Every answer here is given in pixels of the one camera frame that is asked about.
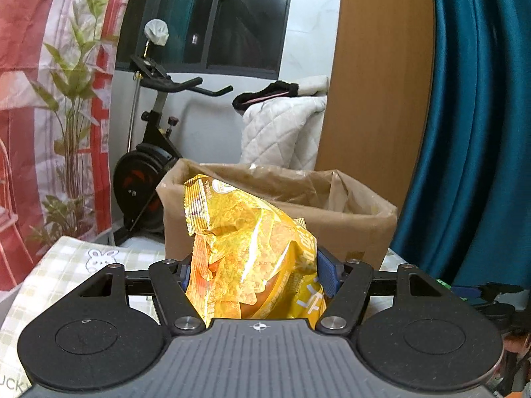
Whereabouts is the dark framed window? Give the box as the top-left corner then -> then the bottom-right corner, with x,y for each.
114,0 -> 296,80

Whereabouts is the mop with white cloth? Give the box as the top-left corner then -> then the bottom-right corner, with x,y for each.
125,19 -> 170,154

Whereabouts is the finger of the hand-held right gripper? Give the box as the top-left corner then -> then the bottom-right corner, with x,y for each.
472,302 -> 516,321
451,283 -> 524,304

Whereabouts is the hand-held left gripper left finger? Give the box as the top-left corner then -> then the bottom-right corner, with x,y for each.
78,256 -> 209,336

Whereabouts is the black fleece garment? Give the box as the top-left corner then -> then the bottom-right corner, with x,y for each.
232,81 -> 300,113

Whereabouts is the black exercise bike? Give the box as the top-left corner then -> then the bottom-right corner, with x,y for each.
113,55 -> 234,246

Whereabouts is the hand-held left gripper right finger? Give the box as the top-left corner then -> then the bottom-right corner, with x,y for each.
316,247 -> 454,336

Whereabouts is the brown cardboard box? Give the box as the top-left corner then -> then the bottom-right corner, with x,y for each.
156,158 -> 398,272

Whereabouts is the teal curtain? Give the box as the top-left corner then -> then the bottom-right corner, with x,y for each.
390,0 -> 531,290

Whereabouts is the green checked tablecloth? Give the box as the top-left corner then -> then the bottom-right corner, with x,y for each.
0,235 -> 416,391

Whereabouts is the wooden panel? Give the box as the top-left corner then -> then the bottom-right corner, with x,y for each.
314,0 -> 435,213

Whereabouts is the red plant printed cloth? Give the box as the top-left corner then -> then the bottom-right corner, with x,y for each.
0,0 -> 142,292

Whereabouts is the white quilted blanket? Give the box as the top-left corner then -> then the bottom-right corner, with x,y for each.
240,75 -> 330,170

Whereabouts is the yellow chip bag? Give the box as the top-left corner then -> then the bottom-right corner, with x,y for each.
183,174 -> 329,329

